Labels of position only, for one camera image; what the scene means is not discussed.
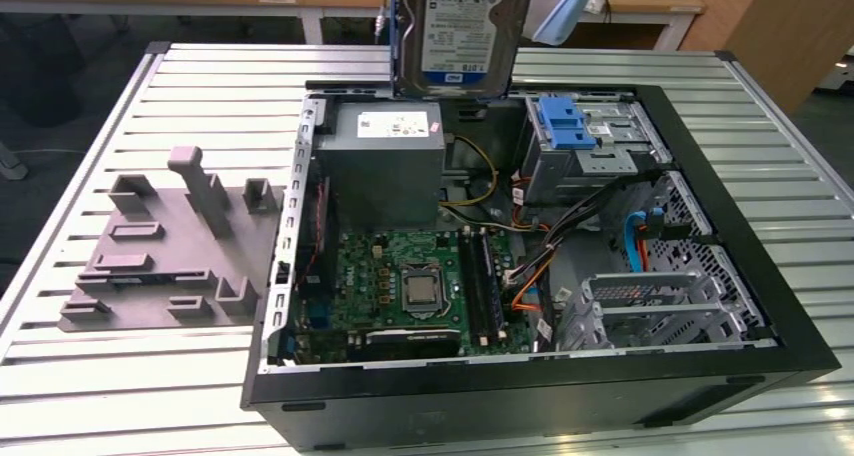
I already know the black RAM stick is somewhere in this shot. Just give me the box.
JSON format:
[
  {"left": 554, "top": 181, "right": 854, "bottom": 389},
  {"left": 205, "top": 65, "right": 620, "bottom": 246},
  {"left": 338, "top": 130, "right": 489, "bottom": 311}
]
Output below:
[{"left": 474, "top": 228, "right": 510, "bottom": 335}]

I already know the silver drive cage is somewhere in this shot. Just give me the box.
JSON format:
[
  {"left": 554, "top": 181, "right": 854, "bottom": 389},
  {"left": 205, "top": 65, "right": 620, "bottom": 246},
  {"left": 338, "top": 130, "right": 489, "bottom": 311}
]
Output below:
[{"left": 520, "top": 95, "right": 673, "bottom": 207}]

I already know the green motherboard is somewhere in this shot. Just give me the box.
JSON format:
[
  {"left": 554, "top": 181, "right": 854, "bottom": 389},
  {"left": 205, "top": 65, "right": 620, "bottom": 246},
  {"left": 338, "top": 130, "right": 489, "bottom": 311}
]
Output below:
[{"left": 293, "top": 228, "right": 536, "bottom": 362}]

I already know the black graphics card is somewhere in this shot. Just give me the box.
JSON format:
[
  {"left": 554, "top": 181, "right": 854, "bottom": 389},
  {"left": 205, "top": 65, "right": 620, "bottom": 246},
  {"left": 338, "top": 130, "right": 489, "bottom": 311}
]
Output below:
[{"left": 346, "top": 328, "right": 464, "bottom": 362}]

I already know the silver CPU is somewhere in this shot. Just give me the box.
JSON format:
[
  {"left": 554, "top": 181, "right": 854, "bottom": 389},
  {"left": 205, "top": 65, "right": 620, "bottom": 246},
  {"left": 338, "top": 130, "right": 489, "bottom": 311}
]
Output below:
[{"left": 404, "top": 274, "right": 441, "bottom": 306}]

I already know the grey stand foot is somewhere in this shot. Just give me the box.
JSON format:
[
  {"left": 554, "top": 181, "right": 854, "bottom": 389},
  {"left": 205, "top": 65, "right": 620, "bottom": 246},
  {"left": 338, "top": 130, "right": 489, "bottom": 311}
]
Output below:
[{"left": 0, "top": 140, "right": 30, "bottom": 181}]

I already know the grey power supply unit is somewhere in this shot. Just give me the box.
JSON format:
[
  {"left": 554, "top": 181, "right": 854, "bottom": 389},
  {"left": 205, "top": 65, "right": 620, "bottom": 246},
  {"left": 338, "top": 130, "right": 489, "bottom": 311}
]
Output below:
[{"left": 313, "top": 100, "right": 449, "bottom": 232}]

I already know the wooden cabinet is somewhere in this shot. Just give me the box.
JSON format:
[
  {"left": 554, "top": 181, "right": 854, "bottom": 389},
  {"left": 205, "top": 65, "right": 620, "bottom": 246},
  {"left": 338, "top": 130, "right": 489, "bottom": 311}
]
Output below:
[{"left": 680, "top": 0, "right": 854, "bottom": 115}]

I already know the black case fan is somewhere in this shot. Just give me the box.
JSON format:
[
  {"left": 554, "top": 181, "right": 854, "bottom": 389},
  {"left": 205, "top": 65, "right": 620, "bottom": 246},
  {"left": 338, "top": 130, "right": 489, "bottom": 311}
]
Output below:
[{"left": 298, "top": 173, "right": 339, "bottom": 290}]

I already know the CPU socket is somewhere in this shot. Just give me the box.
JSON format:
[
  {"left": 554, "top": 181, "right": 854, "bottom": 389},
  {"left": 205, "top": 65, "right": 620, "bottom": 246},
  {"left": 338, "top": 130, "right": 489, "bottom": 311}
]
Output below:
[{"left": 394, "top": 261, "right": 453, "bottom": 323}]

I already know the grey parts rack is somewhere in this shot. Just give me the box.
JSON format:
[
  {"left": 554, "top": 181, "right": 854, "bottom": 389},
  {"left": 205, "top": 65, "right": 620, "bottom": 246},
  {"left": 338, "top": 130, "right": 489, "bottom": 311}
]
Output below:
[{"left": 58, "top": 144, "right": 289, "bottom": 332}]

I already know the black PC case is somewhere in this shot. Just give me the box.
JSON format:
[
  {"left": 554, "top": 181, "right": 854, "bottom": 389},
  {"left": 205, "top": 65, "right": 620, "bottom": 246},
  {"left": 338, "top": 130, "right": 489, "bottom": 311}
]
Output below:
[{"left": 239, "top": 79, "right": 843, "bottom": 452}]

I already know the red orange drive wire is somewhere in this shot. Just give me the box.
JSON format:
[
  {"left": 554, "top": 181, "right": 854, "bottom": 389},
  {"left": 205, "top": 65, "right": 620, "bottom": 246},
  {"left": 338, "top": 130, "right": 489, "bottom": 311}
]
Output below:
[{"left": 508, "top": 174, "right": 557, "bottom": 233}]

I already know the black cable bundle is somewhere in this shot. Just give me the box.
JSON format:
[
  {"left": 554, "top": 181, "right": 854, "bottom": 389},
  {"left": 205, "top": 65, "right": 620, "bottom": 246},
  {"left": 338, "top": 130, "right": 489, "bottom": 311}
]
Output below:
[{"left": 537, "top": 173, "right": 676, "bottom": 277}]

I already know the blue drive latch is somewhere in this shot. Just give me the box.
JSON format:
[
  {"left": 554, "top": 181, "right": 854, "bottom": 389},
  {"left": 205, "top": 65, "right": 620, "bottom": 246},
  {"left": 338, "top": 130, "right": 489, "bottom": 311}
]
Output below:
[{"left": 538, "top": 98, "right": 600, "bottom": 151}]

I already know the hard disk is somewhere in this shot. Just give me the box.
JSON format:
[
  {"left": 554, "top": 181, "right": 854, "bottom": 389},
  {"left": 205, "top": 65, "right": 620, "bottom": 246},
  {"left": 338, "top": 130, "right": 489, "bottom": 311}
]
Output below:
[{"left": 385, "top": 0, "right": 537, "bottom": 100}]

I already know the blue wire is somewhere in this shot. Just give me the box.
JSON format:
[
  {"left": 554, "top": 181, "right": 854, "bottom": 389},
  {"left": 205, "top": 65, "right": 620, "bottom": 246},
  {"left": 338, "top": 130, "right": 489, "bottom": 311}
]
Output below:
[{"left": 624, "top": 208, "right": 669, "bottom": 277}]

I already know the silver disk bay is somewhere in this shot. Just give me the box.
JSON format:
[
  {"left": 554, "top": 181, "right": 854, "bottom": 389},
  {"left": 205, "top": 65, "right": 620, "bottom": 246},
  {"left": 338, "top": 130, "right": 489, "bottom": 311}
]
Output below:
[{"left": 557, "top": 270, "right": 760, "bottom": 352}]

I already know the thin orange wire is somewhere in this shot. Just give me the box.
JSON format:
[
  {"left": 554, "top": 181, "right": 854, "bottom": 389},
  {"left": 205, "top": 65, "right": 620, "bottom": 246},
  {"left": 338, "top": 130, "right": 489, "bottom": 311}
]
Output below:
[{"left": 636, "top": 228, "right": 653, "bottom": 273}]

